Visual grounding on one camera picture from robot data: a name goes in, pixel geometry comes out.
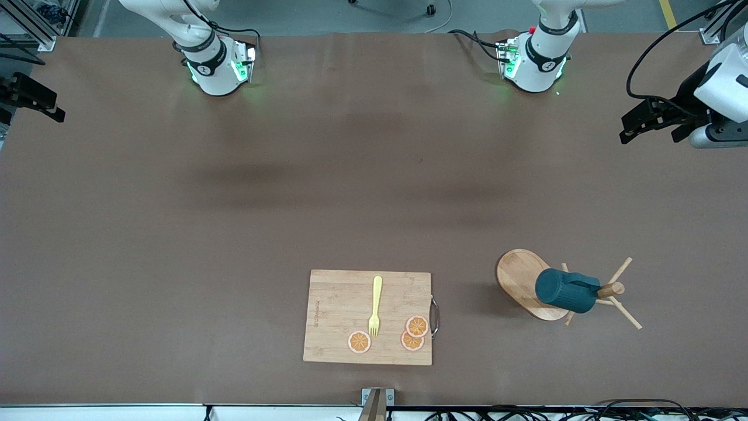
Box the teal mug yellow inside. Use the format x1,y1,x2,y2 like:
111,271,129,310
535,268,601,314

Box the wooden mug tree rack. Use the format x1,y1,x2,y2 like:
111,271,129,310
496,249,643,330

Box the yellow plastic fork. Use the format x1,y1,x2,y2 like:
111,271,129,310
368,275,384,339

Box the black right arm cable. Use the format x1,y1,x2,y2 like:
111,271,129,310
0,32,46,67

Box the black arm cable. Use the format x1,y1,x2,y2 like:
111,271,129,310
626,0,748,103
0,32,46,67

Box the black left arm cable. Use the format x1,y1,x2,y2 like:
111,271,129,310
626,0,748,103

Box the aluminium frame profile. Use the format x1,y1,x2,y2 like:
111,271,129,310
0,0,79,52
700,0,748,45

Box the black base cable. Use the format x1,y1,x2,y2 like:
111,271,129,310
202,23,262,47
450,29,503,62

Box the white floor cable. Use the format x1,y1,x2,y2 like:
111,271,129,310
424,0,454,34

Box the white table edge rail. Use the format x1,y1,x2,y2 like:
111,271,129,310
0,402,748,421

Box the bamboo cutting board metal handle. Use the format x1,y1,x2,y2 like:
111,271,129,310
303,269,440,367

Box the black cable bundle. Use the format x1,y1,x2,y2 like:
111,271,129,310
427,399,748,421

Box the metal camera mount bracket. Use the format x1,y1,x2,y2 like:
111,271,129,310
361,388,395,421

